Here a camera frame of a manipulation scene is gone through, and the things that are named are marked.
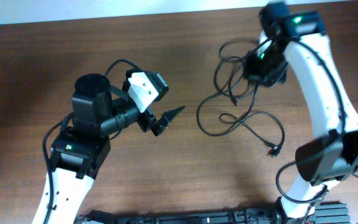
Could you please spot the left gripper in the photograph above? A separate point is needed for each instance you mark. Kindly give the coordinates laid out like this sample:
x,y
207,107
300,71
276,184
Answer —
x,y
149,122

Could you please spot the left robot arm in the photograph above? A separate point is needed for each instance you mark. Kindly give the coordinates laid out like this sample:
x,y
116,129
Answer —
x,y
100,112

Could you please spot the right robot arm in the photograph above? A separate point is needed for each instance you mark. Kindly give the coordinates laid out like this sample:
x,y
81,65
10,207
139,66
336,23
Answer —
x,y
300,42

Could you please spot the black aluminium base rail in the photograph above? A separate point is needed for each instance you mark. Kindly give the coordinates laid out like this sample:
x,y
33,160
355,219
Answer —
x,y
213,216

